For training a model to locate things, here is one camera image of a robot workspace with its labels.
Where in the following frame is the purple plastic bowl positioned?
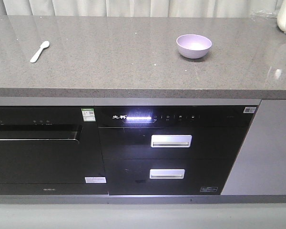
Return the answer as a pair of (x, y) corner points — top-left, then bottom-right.
(176, 34), (212, 59)

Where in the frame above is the white plastic spoon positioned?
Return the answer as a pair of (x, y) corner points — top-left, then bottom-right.
(30, 41), (50, 63)

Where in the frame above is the black drawer sterilizer cabinet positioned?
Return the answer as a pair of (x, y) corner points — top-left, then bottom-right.
(95, 105), (257, 196)

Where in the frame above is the grey cabinet door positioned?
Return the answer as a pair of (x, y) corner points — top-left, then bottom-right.
(222, 100), (286, 195)

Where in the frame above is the clear plastic wrap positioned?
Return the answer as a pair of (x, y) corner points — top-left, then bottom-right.
(250, 10), (279, 19)

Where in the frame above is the white curtain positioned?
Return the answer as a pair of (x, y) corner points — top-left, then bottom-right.
(0, 0), (282, 18)

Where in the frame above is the upper silver drawer handle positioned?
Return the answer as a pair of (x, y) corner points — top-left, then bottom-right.
(151, 135), (192, 148)

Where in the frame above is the silver drawer handle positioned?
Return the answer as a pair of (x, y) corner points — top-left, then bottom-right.
(149, 169), (185, 179)
(151, 135), (192, 148)

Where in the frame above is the lower silver drawer handle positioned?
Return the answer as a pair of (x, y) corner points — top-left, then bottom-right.
(149, 169), (185, 179)

